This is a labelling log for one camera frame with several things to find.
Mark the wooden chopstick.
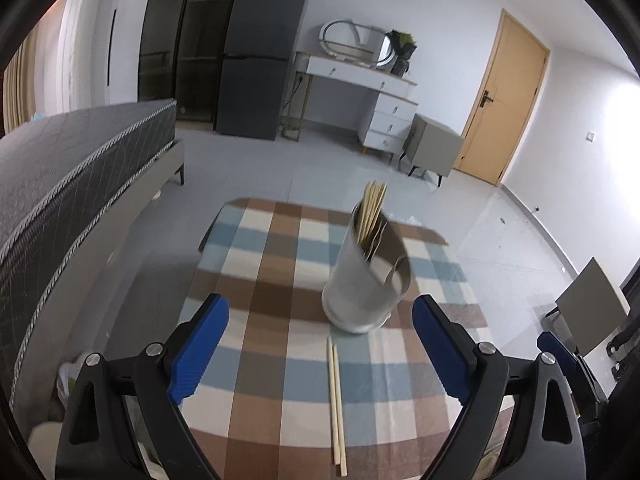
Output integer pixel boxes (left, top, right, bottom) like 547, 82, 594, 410
332, 344, 348, 478
361, 182, 388, 256
358, 181, 378, 248
360, 180, 384, 246
326, 336, 341, 466
358, 184, 381, 254

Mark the grey panel board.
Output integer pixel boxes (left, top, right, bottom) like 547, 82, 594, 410
540, 257, 630, 356

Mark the plaid checkered rug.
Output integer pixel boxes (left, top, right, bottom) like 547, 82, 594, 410
124, 196, 501, 480

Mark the grey oval utensil holder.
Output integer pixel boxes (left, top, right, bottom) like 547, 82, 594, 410
321, 205, 412, 334

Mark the grey nightstand cabinet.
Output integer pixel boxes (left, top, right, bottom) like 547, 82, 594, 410
398, 114, 463, 186

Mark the dark grey mattress bed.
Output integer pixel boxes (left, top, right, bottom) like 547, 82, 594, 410
1, 100, 183, 414

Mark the white dresser with drawers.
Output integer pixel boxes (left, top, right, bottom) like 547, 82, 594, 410
280, 52, 418, 156

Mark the yellow wooden door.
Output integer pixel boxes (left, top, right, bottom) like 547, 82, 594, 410
454, 11, 550, 186

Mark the potted green plant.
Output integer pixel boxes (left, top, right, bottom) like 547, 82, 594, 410
386, 29, 418, 77

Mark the beige curtain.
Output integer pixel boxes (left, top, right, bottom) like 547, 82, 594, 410
2, 29, 37, 133

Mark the oval vanity mirror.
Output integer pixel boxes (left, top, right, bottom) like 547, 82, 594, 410
319, 20, 395, 68

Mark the black glass cabinet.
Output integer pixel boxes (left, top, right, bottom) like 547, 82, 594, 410
138, 0, 232, 122

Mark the dark grey refrigerator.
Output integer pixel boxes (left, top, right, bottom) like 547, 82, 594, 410
216, 0, 308, 141

